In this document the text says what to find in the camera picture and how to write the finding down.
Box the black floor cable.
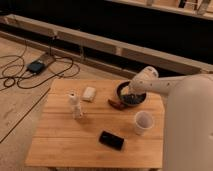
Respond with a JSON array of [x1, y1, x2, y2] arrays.
[[0, 39, 81, 90]]

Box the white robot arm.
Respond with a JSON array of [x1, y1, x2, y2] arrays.
[[129, 67, 213, 171]]

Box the dark power adapter box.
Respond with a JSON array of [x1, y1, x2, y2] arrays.
[[27, 61, 45, 74]]

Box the white rectangular sponge block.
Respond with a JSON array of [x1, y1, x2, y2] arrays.
[[82, 87, 96, 102]]

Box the brown curved wooden piece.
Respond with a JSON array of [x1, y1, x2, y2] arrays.
[[108, 99, 126, 110]]

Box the wooden table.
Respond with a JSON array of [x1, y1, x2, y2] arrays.
[[25, 79, 164, 168]]

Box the black rectangular case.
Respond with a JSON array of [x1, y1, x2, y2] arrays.
[[99, 131, 124, 150]]

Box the dark bowl with contents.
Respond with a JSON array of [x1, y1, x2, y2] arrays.
[[116, 81, 146, 107]]

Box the long wooden beam frame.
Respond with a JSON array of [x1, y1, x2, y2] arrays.
[[0, 14, 213, 74]]

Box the small white plastic bottle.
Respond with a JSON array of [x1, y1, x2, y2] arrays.
[[69, 93, 83, 119]]

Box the white paper cup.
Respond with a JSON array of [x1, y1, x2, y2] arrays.
[[134, 111, 154, 135]]

